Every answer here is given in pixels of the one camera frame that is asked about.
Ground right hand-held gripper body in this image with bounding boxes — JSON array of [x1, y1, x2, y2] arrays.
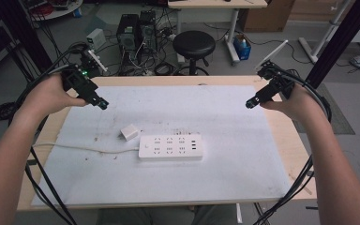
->
[[253, 39, 295, 105]]

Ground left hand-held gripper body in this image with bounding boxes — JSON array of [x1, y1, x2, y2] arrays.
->
[[60, 47, 109, 107]]

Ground person's right hand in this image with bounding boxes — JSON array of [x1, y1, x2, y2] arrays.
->
[[259, 82, 322, 124]]

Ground person's left hand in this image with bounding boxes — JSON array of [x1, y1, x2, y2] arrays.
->
[[20, 73, 89, 118]]

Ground white charger adapter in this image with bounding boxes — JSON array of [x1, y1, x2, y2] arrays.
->
[[119, 123, 140, 142]]

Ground white power supply box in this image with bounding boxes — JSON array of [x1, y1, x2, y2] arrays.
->
[[85, 27, 108, 52]]

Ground wooden table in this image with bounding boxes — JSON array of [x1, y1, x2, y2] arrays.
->
[[16, 74, 318, 212]]

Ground white table mat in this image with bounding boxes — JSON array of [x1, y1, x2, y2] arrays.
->
[[30, 84, 293, 208]]

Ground black computer tower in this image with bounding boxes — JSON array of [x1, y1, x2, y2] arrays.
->
[[115, 13, 141, 62], [138, 9, 158, 54]]

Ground cardboard box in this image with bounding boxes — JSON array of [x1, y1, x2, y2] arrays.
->
[[239, 0, 296, 33]]

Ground white metal stand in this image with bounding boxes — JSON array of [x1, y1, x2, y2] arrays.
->
[[297, 0, 353, 65]]

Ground round white table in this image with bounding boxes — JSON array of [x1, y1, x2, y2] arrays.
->
[[21, 0, 84, 23]]

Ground white power strip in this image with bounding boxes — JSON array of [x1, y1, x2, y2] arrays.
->
[[138, 133, 204, 161]]

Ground black round stool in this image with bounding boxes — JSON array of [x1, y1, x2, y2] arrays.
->
[[172, 29, 217, 77]]

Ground white-legged wooden desk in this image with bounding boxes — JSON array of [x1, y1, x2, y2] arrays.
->
[[167, 0, 269, 66]]

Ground white power strip cable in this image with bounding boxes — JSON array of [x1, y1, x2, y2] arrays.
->
[[32, 142, 141, 155]]

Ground black metal frame post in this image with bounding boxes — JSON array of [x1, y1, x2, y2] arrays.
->
[[304, 0, 360, 90]]

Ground coiled black cable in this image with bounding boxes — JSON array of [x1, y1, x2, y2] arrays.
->
[[0, 100, 19, 123]]

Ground right gripper black cables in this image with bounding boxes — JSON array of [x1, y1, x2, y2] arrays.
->
[[252, 67, 333, 225]]

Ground gripper black cables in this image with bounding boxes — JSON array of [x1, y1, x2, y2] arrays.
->
[[8, 41, 88, 225], [252, 67, 333, 225]]

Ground left gripper black cables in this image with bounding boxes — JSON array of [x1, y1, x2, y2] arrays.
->
[[8, 41, 88, 225]]

